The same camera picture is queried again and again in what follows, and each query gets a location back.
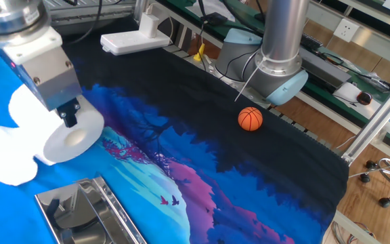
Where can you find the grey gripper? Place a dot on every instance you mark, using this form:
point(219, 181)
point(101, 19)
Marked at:
point(53, 81)

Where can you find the white toilet paper roll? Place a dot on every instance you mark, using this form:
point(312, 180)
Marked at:
point(76, 135)

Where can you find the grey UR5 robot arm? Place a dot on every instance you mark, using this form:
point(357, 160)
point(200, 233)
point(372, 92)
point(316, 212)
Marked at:
point(283, 34)

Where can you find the white power strip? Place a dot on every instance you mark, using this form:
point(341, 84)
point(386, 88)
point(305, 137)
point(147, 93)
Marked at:
point(130, 42)

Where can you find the shiny metal tray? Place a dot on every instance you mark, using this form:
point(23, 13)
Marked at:
point(80, 217)

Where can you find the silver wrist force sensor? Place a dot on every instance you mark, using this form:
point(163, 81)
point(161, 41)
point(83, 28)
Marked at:
point(9, 17)

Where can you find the white charger plug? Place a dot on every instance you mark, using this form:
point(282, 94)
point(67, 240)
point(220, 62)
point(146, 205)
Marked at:
point(149, 23)

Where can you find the yellow connector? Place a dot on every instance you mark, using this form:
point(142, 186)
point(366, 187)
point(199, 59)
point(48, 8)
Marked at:
point(200, 52)

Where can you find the blue mountain landscape cloth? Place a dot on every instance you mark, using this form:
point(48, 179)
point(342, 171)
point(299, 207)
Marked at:
point(215, 169)

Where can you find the small black device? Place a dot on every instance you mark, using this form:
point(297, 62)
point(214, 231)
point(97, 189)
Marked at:
point(213, 18)

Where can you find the small orange basketball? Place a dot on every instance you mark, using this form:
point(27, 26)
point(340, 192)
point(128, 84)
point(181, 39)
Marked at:
point(250, 119)

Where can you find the black perforated strip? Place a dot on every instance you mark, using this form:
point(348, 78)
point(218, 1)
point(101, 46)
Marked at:
point(313, 42)

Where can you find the grey metal box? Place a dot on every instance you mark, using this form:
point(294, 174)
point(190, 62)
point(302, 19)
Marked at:
point(327, 67)

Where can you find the black computer mouse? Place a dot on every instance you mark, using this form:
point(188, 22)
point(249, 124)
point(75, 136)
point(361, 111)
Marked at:
point(364, 98)

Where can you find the white wall socket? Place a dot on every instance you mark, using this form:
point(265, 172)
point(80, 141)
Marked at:
point(345, 30)

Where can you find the aluminium frame post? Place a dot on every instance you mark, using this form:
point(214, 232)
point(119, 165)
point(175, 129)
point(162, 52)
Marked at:
point(378, 118)

